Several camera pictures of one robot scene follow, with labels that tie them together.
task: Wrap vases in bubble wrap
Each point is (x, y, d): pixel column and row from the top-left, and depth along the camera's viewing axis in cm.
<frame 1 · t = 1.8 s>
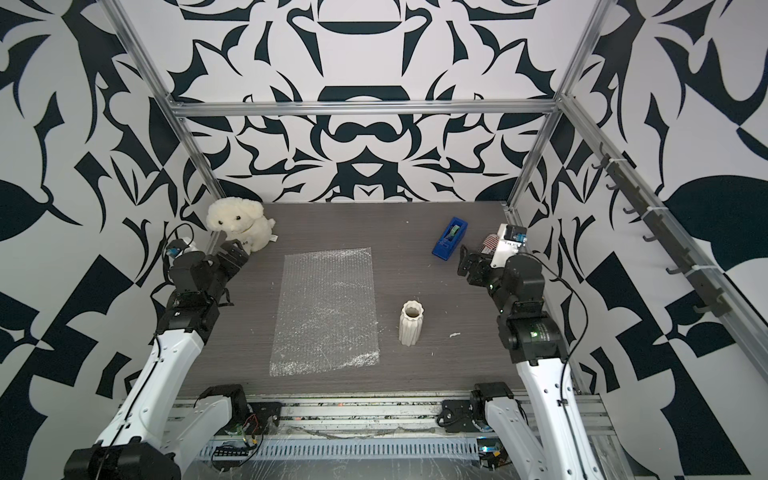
left hand: (225, 247, 78), fingers open
right hand: (475, 245, 70), fingers open
white plush toy dog: (243, 221, 96), point 17 cm above the table
clear bubble wrap sheet: (326, 316, 93), on the table
white ribbed ceramic vase: (411, 322, 76), point 16 cm above the table
blue tape dispenser: (450, 239, 106), point 6 cm above the table

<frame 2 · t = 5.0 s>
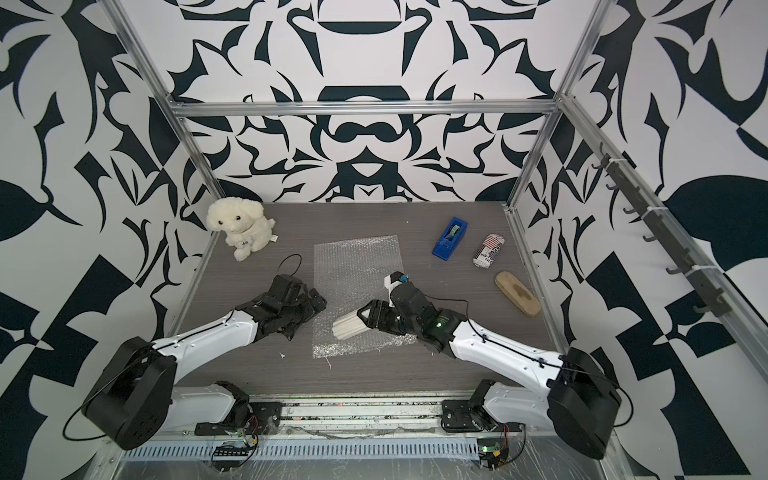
left hand: (316, 303, 89), fingers open
right hand: (360, 312, 77), fingers open
clear bubble wrap sheet: (350, 274, 102), on the table
white ribbed ceramic vase: (348, 325, 79), point 12 cm above the table
oval wooden block: (518, 293, 95), point 3 cm above the table
the other named things where they were.

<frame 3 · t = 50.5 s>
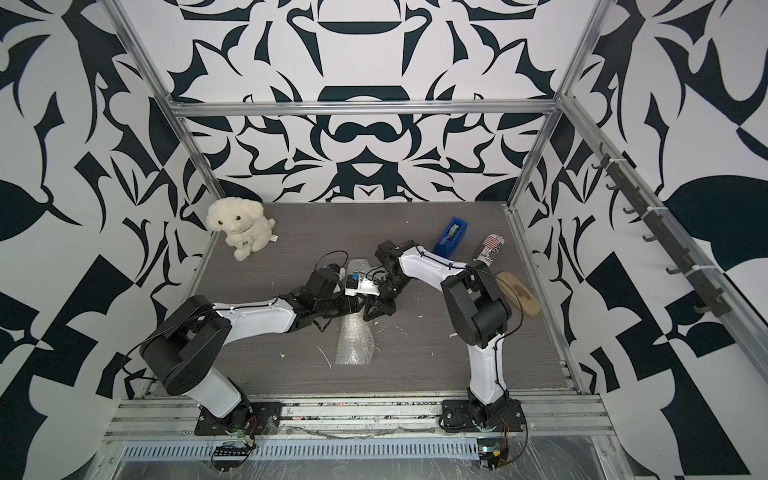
left hand: (360, 296, 90), fingers open
right hand: (366, 310, 87), fingers closed
clear bubble wrap sheet: (356, 334, 84), point 6 cm above the table
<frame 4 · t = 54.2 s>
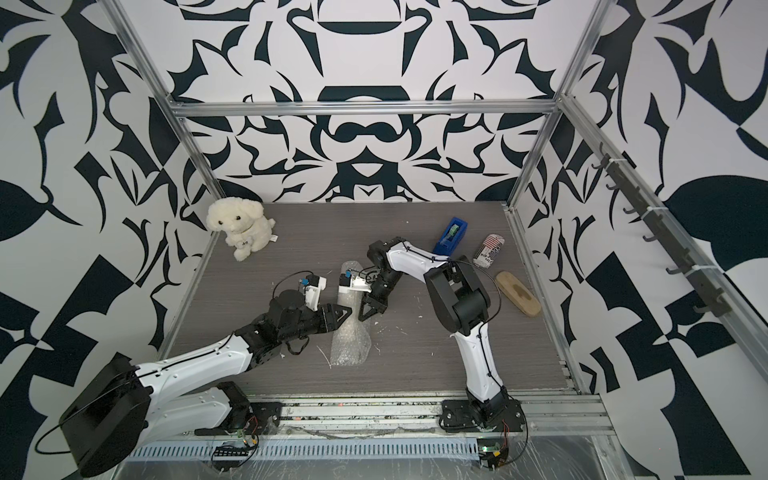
left hand: (347, 306, 81), fingers open
right hand: (362, 311, 89), fingers closed
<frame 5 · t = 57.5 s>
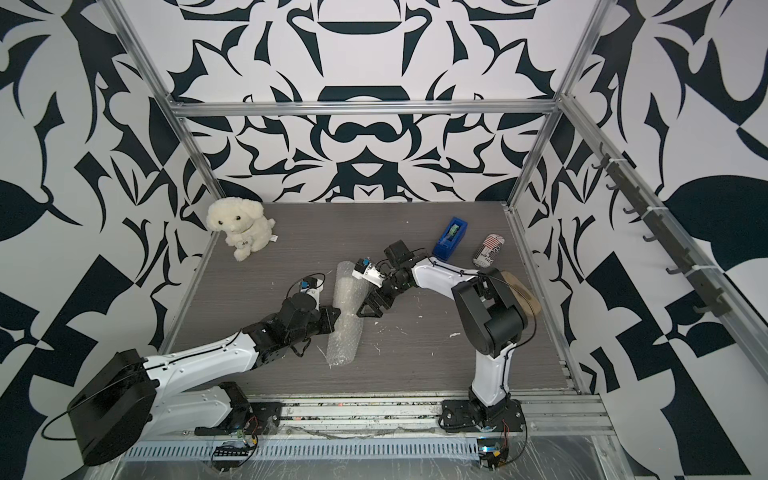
left hand: (340, 306, 84), fingers closed
right hand: (365, 298, 89), fingers open
clear bubble wrap sheet: (346, 318, 85), point 8 cm above the table
